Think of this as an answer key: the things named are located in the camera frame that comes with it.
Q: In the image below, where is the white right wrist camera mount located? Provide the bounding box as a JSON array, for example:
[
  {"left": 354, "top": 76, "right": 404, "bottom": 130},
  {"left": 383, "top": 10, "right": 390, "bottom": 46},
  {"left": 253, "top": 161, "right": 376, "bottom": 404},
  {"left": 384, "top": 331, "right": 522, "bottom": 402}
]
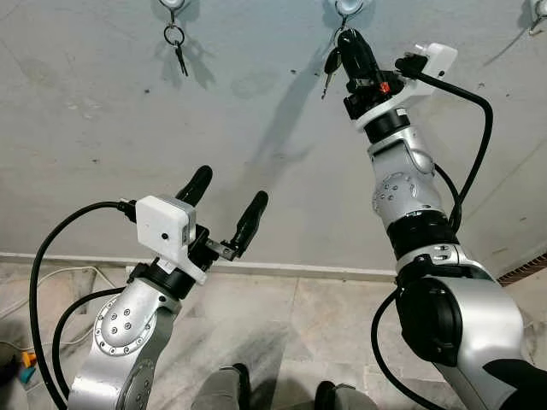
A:
[{"left": 355, "top": 43, "right": 458, "bottom": 131}]

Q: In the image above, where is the grey robot leg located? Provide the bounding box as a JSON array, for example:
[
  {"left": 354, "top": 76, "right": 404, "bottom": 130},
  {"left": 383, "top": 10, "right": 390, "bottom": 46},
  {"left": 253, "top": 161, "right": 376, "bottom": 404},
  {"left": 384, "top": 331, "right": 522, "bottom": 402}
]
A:
[
  {"left": 190, "top": 363, "right": 251, "bottom": 410},
  {"left": 315, "top": 380, "right": 377, "bottom": 410}
]

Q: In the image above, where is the red tiled wall edge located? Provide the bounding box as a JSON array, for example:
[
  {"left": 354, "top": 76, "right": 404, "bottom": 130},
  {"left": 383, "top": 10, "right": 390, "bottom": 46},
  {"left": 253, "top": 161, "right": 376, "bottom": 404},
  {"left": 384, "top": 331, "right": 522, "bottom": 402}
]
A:
[{"left": 498, "top": 254, "right": 547, "bottom": 286}]

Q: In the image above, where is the white floor cable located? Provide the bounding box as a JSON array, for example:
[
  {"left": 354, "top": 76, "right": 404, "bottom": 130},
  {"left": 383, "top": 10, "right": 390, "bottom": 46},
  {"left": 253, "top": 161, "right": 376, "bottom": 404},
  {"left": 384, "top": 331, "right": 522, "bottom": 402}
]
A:
[{"left": 0, "top": 265, "right": 108, "bottom": 351}]

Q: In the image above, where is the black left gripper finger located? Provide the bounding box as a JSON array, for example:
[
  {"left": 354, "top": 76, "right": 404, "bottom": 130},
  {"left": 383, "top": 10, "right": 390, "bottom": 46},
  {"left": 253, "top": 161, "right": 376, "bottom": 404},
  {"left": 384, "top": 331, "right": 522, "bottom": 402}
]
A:
[
  {"left": 232, "top": 191, "right": 269, "bottom": 259},
  {"left": 175, "top": 166, "right": 213, "bottom": 206}
]

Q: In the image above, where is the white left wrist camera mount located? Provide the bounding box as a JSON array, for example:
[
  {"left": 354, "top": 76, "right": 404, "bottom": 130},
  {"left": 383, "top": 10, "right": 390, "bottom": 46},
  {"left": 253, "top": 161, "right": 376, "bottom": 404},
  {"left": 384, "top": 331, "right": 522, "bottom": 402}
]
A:
[{"left": 135, "top": 195, "right": 209, "bottom": 284}]

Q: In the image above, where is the grey robot left leg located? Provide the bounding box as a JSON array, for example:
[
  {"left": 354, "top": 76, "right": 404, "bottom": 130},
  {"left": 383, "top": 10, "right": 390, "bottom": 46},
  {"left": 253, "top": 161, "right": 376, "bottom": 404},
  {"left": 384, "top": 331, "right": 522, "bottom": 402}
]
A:
[{"left": 190, "top": 363, "right": 251, "bottom": 410}]

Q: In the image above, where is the small orange object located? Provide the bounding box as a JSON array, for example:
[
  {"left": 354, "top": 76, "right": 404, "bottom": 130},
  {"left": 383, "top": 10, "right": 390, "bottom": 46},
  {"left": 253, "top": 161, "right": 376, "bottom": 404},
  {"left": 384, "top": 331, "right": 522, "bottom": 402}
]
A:
[{"left": 17, "top": 346, "right": 39, "bottom": 385}]

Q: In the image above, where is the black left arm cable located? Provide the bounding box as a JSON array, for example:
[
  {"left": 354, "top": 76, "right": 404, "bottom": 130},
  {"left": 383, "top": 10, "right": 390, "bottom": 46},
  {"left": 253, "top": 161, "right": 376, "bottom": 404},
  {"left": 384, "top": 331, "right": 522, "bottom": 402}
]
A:
[
  {"left": 51, "top": 286, "right": 126, "bottom": 399},
  {"left": 29, "top": 201, "right": 139, "bottom": 410}
]

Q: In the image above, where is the grey robot right leg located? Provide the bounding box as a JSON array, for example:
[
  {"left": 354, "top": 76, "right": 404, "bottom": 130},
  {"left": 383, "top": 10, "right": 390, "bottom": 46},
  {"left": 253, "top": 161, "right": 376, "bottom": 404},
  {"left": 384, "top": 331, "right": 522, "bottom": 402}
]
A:
[{"left": 315, "top": 380, "right": 377, "bottom": 410}]

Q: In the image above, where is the black key on ring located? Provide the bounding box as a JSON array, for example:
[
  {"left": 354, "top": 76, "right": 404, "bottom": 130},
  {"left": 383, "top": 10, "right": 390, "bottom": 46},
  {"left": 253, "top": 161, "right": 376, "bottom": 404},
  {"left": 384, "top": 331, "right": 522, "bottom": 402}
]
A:
[{"left": 162, "top": 10, "right": 191, "bottom": 78}]

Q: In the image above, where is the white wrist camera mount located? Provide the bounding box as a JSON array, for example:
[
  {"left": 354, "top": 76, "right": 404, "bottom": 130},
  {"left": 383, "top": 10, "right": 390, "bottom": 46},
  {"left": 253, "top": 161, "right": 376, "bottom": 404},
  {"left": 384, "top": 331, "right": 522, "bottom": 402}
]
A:
[
  {"left": 135, "top": 195, "right": 209, "bottom": 284},
  {"left": 355, "top": 43, "right": 458, "bottom": 131}
]

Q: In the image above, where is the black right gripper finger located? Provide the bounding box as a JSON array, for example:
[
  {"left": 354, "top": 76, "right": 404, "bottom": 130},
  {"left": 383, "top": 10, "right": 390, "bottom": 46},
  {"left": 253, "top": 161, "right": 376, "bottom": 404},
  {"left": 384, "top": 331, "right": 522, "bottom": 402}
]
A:
[
  {"left": 350, "top": 28, "right": 381, "bottom": 79},
  {"left": 339, "top": 28, "right": 364, "bottom": 82}
]

